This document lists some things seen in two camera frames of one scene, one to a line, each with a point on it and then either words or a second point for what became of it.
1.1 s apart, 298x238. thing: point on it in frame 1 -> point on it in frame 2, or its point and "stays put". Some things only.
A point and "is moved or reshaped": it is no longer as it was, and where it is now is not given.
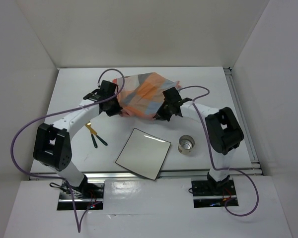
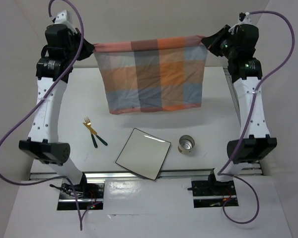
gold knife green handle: x=88 y=124 stays put
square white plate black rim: x=143 y=153 stays put
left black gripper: x=115 y=110 -> x=87 y=50
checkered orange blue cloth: x=142 y=94 is moved or reshaped
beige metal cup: x=186 y=144 stays put
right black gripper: x=161 y=115 -> x=211 y=42
